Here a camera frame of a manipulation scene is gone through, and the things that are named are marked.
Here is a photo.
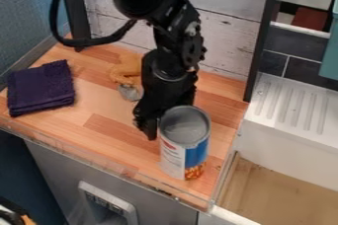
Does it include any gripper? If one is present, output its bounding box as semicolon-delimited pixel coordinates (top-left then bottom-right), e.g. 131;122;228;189
130;48;202;141

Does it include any teal panel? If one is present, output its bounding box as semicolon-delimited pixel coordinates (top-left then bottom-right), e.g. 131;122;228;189
317;0;338;82

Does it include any grey toy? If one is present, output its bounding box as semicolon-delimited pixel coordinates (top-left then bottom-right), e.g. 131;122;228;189
116;83;145;103

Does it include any toy sink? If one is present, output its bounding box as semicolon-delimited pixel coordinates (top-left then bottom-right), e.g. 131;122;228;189
210;72;338;225

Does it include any orange toy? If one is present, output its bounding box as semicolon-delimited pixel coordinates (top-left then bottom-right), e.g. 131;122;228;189
108;53;144;87

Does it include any purple cloth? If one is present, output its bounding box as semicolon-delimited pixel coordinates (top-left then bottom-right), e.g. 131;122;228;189
5;58;77;117

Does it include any black post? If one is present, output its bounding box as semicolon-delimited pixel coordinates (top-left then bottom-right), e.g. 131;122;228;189
61;0;93;53

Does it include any black frame bar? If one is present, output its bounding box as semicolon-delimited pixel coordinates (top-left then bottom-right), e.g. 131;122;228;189
242;0;285;103

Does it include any blue and white can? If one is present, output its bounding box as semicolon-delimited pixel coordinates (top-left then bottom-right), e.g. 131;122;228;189
156;105;213;182

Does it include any black cable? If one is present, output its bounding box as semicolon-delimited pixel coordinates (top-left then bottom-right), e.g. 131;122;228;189
48;0;139;48

